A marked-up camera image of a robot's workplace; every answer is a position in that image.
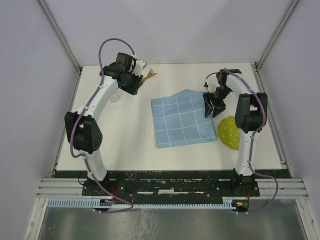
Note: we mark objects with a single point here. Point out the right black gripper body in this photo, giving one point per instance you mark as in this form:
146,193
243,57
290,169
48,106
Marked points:
217,97

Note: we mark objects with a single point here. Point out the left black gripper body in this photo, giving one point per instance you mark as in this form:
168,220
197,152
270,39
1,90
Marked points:
132,80

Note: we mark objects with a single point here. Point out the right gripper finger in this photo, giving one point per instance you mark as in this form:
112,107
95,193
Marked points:
218,110
208,106

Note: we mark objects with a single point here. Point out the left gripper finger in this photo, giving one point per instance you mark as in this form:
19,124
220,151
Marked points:
132,90
140,82

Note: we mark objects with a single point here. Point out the blue checkered cloth napkin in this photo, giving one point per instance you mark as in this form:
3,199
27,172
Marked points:
180,120

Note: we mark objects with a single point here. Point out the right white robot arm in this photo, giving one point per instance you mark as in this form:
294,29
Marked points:
250,117

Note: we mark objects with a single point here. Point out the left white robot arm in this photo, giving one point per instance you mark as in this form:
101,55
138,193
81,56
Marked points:
83,133

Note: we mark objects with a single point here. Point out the clear plastic cup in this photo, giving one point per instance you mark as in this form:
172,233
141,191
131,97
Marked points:
115,97

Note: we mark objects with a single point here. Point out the green polka dot plate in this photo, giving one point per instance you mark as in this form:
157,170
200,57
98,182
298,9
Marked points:
228,133

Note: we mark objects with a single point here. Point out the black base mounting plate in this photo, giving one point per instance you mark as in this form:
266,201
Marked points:
153,186

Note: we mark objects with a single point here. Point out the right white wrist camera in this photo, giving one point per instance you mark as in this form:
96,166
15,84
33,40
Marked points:
207,86

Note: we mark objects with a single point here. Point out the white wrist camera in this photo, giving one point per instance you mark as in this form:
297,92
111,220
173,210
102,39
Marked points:
207,86
138,66

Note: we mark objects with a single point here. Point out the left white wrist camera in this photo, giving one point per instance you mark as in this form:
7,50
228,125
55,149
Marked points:
138,66

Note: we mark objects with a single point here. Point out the blue slotted cable duct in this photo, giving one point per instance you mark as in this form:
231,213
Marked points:
103,203

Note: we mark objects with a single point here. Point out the aluminium front rail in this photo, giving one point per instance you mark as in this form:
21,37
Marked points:
70,188

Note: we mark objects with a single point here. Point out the left aluminium frame post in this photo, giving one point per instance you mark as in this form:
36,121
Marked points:
47,12

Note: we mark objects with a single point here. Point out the aluminium frame post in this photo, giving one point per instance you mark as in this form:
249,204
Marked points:
47,12
281,25

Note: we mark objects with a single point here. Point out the right aluminium frame post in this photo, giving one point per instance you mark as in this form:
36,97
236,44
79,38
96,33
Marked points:
281,25

